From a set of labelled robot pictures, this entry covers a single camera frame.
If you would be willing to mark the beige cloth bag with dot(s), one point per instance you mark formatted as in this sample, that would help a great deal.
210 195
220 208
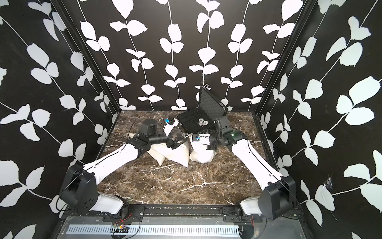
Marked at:
179 155

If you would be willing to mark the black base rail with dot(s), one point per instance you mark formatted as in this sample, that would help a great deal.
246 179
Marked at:
229 213

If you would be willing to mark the white cloth bag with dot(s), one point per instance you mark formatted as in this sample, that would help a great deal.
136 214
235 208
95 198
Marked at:
200 153

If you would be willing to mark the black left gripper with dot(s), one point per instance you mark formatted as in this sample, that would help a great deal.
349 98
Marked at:
173 145

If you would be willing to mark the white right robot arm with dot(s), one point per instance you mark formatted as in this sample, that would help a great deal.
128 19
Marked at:
278 192

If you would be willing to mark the white perforated strip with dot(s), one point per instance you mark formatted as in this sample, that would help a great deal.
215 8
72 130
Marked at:
152 230

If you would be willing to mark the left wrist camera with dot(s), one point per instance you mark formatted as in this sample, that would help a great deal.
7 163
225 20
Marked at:
170 125

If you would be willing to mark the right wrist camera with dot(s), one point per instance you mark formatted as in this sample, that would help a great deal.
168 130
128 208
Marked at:
203 138

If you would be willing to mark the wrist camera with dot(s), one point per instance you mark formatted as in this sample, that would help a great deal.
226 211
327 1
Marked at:
203 138
170 125

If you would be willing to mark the black poker chip case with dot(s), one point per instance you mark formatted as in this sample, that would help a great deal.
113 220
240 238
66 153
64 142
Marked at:
209 108

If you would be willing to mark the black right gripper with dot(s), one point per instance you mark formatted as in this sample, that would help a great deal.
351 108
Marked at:
209 147

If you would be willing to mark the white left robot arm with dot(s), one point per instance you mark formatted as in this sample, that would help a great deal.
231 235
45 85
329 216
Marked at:
79 188

